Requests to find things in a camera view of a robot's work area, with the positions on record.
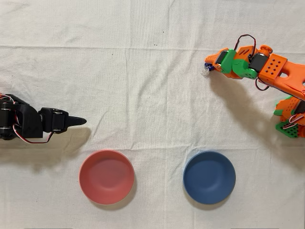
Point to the blue candy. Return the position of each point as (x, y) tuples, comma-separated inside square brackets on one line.
[(205, 71)]

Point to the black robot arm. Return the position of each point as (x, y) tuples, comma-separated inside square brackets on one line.
[(28, 121)]

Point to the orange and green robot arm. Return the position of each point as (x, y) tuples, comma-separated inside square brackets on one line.
[(286, 76)]

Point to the pink bowl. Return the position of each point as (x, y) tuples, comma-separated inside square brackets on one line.
[(106, 177)]

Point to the blue bowl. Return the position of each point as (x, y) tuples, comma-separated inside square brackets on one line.
[(209, 177)]

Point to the white creased tablecloth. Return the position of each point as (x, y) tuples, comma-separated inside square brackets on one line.
[(152, 95)]

